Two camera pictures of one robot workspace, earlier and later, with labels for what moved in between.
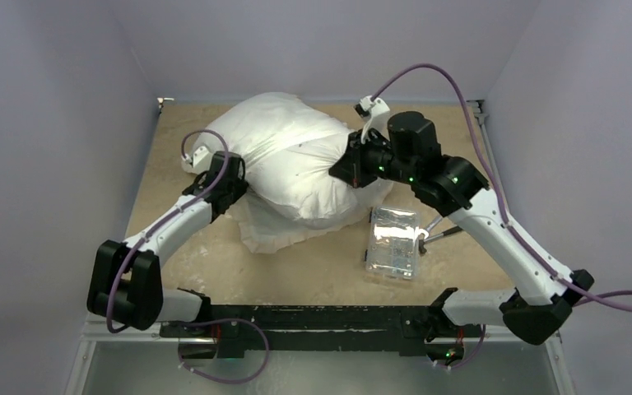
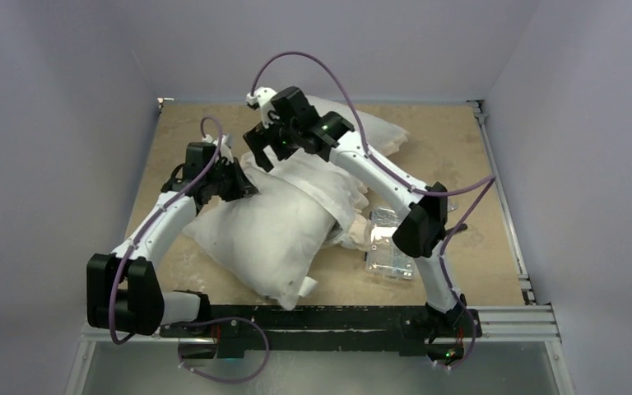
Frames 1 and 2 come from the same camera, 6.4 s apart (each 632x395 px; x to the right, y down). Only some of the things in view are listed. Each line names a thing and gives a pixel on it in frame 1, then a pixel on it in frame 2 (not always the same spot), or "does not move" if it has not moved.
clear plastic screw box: x=393 y=246 does not move
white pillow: x=287 y=141 to x=271 y=242
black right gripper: x=350 y=165 to x=260 y=139
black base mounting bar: x=236 y=328 does not move
